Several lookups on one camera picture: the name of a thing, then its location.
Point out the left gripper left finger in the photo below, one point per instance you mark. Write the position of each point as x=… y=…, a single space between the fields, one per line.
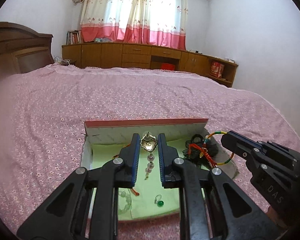
x=85 y=197

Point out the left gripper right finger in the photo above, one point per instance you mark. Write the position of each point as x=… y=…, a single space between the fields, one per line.
x=212 y=206

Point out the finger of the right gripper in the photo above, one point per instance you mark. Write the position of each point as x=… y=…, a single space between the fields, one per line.
x=242 y=146

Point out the black bow hair claw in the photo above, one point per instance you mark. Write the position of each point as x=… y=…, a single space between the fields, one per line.
x=195 y=149

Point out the red cardboard box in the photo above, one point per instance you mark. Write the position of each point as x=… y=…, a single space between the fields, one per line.
x=147 y=199

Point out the green bead earring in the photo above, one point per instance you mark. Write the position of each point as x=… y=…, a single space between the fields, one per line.
x=158 y=201

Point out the red gift box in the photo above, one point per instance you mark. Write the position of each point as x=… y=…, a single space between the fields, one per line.
x=216 y=69

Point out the gold ornament earring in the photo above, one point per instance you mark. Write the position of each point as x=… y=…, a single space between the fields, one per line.
x=149 y=143

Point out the pink floral bedspread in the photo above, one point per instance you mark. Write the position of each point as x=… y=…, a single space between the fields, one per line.
x=42 y=115

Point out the red item in cabinet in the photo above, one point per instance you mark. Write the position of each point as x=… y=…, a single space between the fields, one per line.
x=167 y=66

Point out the long wooden cabinet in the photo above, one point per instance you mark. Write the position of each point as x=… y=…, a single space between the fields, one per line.
x=128 y=55

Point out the pink white curtains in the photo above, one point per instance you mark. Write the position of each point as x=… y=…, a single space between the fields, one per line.
x=153 y=22

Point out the books on shelf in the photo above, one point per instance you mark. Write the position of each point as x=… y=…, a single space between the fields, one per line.
x=74 y=37

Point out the dark wooden headboard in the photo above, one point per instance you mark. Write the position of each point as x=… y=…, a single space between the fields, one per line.
x=22 y=49

